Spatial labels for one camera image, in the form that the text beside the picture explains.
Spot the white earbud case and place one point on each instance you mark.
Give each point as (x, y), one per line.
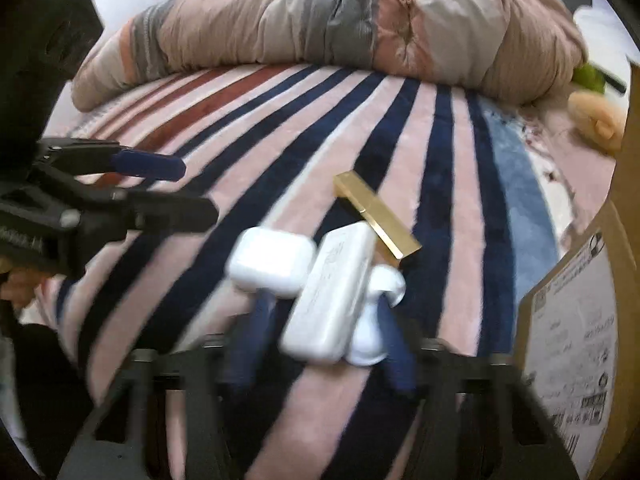
(270, 260)

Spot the white rounded plastic gadget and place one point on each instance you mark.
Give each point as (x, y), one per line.
(370, 330)

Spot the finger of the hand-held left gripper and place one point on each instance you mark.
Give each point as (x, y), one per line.
(145, 165)
(170, 212)

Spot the white power bank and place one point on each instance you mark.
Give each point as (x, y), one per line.
(327, 295)

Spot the rolled pink grey quilt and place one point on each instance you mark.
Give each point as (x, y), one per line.
(350, 25)

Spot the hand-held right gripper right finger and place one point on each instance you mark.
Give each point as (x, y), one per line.
(397, 360)

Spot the gold bar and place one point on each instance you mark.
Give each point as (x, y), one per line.
(375, 215)

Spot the beige plush toy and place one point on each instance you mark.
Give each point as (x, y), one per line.
(597, 120)

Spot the person's left hand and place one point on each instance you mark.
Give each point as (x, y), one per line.
(20, 287)

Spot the green plush toy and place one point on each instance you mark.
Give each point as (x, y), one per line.
(587, 79)

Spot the striped pink navy blanket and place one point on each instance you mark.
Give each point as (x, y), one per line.
(310, 150)

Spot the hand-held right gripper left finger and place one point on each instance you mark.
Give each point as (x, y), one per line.
(248, 345)

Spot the cardboard box with label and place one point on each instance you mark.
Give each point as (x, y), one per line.
(575, 320)

